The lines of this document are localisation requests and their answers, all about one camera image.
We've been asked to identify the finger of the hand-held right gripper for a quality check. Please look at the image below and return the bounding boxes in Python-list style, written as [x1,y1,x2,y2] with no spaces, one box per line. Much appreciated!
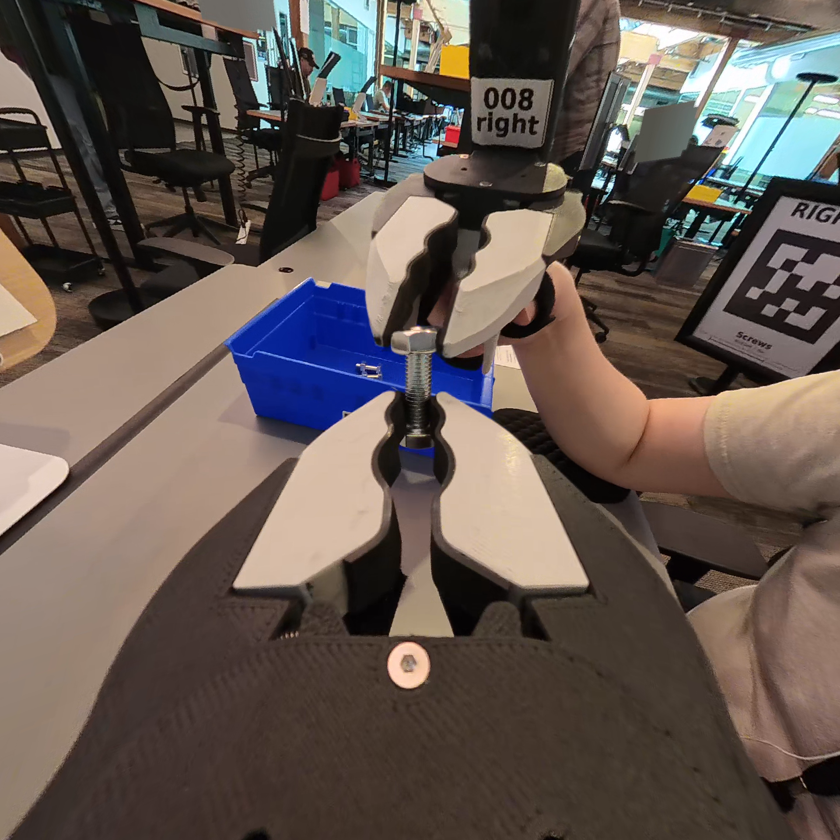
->
[364,195,460,349]
[438,209,559,360]

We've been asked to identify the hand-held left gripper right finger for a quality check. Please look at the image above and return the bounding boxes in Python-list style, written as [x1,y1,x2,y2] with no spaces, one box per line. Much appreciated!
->
[430,392,592,619]

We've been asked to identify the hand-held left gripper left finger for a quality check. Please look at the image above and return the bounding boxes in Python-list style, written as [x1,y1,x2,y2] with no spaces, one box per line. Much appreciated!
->
[232,391,403,621]

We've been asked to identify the silver hex bolt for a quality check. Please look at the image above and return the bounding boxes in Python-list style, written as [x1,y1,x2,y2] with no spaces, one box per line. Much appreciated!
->
[399,351,439,452]

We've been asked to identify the blue plastic bin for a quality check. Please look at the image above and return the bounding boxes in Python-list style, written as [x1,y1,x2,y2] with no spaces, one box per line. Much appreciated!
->
[224,277,497,455]

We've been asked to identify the person's right forearm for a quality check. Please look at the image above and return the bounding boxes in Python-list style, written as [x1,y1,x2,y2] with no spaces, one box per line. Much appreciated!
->
[515,328,726,501]

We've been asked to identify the person's right hand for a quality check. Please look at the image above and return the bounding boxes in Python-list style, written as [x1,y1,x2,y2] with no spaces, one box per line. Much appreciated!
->
[508,262,593,371]

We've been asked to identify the black wrist rest pad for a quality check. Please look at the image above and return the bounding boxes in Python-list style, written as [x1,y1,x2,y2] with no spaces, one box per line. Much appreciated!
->
[492,407,634,506]

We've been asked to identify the red plastic bin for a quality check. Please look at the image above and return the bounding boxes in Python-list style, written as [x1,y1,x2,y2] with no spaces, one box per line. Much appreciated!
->
[320,154,363,202]

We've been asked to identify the grey trash can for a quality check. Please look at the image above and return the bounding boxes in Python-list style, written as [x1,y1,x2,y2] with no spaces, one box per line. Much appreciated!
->
[655,236,718,287]

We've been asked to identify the grey chair armrest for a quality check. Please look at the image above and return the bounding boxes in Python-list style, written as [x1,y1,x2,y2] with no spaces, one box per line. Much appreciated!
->
[640,495,770,581]

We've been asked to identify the black framed marker sign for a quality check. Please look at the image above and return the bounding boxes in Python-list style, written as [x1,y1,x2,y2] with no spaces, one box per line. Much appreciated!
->
[675,176,840,396]

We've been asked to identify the black floor lamp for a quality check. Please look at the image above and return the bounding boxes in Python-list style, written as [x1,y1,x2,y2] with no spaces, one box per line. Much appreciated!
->
[742,70,840,193]

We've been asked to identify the person's beige shirt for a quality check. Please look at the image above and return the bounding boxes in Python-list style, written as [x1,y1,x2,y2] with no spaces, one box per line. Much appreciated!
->
[686,371,840,840]

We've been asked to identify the white stand base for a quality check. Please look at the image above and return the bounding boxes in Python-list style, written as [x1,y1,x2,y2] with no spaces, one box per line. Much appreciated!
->
[0,443,70,538]

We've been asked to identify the black rolling cart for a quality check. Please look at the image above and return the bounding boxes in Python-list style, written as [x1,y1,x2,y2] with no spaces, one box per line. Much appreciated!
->
[0,107,106,294]

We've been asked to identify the dark frame standing desk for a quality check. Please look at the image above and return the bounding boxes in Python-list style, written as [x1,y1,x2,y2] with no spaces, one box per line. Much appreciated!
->
[0,0,263,316]

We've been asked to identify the black shoulder strap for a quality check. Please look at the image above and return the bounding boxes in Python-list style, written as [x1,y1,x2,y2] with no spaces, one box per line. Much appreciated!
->
[761,748,840,816]

